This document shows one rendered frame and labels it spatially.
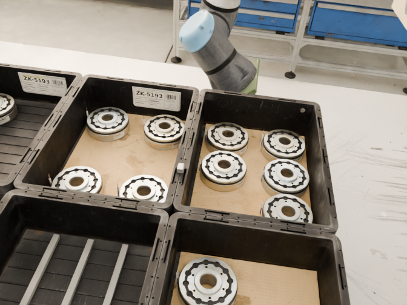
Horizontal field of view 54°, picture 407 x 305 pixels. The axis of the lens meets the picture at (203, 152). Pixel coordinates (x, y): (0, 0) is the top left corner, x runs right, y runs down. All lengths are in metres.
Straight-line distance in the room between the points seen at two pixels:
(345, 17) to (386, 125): 1.45
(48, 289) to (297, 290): 0.44
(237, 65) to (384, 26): 1.79
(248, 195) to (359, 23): 2.08
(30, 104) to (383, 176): 1.00
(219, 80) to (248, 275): 0.63
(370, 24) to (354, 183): 1.79
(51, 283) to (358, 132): 1.00
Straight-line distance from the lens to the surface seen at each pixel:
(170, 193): 0.75
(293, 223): 0.74
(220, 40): 1.17
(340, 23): 2.82
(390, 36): 2.92
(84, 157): 0.98
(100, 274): 0.78
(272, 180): 0.89
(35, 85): 1.15
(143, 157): 0.96
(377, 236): 1.09
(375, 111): 1.50
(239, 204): 0.87
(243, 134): 1.00
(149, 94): 1.04
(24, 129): 1.10
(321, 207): 0.82
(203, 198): 0.87
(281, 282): 0.78
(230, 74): 1.19
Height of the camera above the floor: 1.49
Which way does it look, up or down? 43 degrees down
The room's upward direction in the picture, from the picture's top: 5 degrees clockwise
